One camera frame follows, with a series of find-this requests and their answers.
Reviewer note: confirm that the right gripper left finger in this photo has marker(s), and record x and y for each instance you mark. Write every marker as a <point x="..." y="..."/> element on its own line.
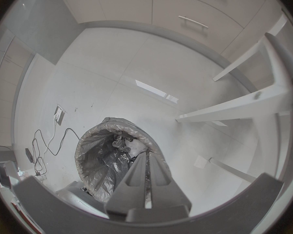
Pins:
<point x="133" y="186"/>

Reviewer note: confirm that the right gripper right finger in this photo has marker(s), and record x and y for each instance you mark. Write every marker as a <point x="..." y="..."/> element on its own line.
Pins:
<point x="162" y="186"/>

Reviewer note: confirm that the black plastic bag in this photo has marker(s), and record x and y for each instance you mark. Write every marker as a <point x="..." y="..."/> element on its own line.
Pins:
<point x="97" y="160"/>

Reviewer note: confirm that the crumpled black plastic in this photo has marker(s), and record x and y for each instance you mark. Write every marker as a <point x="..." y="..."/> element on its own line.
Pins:
<point x="119" y="144"/>

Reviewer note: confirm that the crumpled white paper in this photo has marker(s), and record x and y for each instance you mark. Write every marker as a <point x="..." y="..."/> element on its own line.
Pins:
<point x="136" y="147"/>

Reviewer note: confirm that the grey and white chair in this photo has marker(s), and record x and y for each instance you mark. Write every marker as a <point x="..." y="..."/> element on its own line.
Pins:
<point x="234" y="111"/>

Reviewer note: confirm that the beige cabinet with drawers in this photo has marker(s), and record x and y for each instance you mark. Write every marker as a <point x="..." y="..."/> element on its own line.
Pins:
<point x="185" y="1"/>

